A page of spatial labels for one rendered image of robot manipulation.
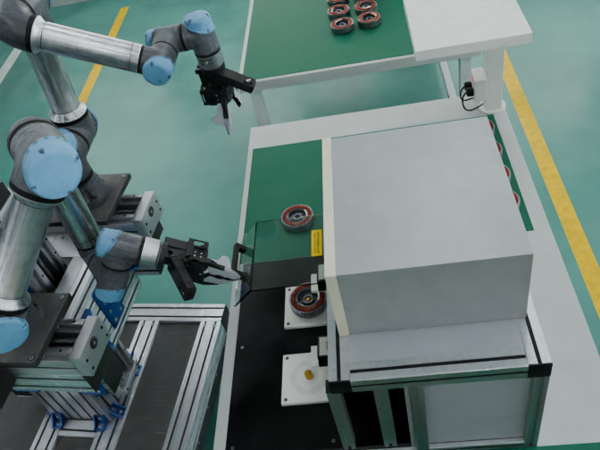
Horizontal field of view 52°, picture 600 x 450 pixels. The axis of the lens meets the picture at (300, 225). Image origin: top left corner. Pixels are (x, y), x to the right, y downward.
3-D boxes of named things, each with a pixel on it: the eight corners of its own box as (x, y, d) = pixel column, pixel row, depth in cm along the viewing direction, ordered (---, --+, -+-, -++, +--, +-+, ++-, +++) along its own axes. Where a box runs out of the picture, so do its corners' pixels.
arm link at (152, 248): (141, 253, 149) (137, 272, 154) (160, 257, 150) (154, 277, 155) (147, 230, 154) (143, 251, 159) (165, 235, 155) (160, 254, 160)
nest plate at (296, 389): (281, 406, 161) (280, 404, 160) (284, 357, 172) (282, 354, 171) (337, 402, 159) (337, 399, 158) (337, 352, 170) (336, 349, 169)
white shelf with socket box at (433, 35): (422, 164, 220) (415, 51, 188) (411, 104, 246) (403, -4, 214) (522, 150, 215) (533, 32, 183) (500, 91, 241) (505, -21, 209)
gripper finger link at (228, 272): (245, 257, 160) (210, 248, 158) (242, 274, 156) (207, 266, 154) (241, 264, 162) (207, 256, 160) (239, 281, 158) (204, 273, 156)
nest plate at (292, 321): (285, 329, 178) (284, 327, 177) (286, 289, 189) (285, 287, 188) (336, 324, 176) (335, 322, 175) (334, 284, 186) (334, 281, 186)
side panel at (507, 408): (417, 454, 148) (409, 387, 125) (416, 442, 150) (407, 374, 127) (537, 446, 144) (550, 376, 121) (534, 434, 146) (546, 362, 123)
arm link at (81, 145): (49, 189, 186) (27, 155, 177) (62, 162, 196) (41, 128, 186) (86, 184, 184) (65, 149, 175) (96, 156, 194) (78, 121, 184)
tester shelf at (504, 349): (331, 394, 128) (328, 383, 124) (326, 179, 175) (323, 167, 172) (550, 376, 121) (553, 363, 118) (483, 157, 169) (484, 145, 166)
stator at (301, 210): (284, 237, 207) (281, 229, 205) (281, 214, 215) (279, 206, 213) (316, 230, 207) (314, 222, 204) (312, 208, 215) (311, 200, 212)
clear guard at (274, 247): (234, 306, 157) (228, 293, 153) (241, 238, 174) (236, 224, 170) (360, 293, 153) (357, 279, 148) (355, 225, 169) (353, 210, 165)
